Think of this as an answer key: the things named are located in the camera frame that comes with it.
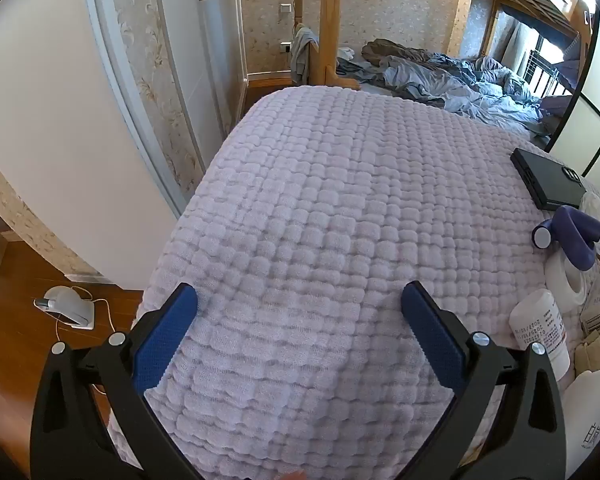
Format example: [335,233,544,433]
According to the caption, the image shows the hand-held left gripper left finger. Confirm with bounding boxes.
[30,282,203,480]

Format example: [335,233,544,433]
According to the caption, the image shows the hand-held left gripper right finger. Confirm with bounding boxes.
[400,281,567,480]

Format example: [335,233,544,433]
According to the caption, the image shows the white printed fabric pouch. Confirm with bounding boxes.
[564,369,600,466]

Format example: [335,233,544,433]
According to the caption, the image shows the white floor device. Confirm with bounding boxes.
[34,285,95,331]

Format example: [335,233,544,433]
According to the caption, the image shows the white medicine bottle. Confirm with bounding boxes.
[509,289,572,382]

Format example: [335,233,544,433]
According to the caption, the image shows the white tape roll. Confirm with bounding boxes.
[545,252,592,313]

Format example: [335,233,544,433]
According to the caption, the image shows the white and blue medicine box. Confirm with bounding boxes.
[580,264,600,333]

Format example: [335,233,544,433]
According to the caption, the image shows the purple foam hair roller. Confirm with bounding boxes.
[531,206,600,272]

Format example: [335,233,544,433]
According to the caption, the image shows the lilac quilted blanket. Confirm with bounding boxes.
[107,85,600,480]

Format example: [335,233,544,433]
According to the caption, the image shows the black smartphone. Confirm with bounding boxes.
[510,147,587,212]

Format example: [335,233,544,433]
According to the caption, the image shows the crumpled white tissue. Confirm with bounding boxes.
[579,191,600,243]

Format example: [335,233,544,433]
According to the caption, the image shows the blue duvet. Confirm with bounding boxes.
[337,52,556,136]

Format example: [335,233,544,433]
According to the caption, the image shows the purple pillow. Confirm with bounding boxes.
[537,95,573,121]

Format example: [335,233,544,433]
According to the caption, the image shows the black window railing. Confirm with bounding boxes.
[520,50,576,98]

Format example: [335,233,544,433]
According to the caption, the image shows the brown blanket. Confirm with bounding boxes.
[362,39,448,66]

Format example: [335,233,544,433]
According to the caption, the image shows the white wardrobe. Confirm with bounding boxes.
[180,0,251,171]

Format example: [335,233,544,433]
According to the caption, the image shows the grey curtain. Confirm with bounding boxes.
[500,10,531,76]

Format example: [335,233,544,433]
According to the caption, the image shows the grey hanging clothes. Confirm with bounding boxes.
[290,24,321,85]

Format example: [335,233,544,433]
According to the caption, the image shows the white cable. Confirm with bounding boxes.
[55,285,112,348]

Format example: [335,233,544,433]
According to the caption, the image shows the wooden bunk bed frame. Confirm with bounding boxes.
[292,0,600,93]

